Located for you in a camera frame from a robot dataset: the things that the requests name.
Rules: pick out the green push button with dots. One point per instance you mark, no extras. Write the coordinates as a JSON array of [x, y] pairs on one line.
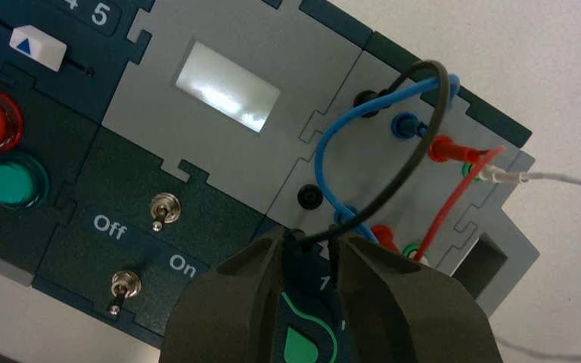
[[12, 183]]

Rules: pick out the small rectangular display screen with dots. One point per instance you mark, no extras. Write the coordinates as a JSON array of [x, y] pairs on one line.
[[228, 87]]

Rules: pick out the metal toggle switch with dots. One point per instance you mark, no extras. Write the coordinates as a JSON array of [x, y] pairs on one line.
[[125, 285], [165, 208]]

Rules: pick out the green pointer rotary knob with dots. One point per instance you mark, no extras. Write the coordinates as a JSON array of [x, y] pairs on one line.
[[303, 340]]

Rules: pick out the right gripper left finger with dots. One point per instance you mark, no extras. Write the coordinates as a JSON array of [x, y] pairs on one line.
[[220, 315]]

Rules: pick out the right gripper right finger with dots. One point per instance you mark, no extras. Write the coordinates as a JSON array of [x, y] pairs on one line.
[[411, 315]]

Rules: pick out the white slider knob blue triangle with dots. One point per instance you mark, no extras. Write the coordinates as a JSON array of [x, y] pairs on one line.
[[37, 47]]

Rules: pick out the blue grey control box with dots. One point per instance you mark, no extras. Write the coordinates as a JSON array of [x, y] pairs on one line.
[[210, 170]]

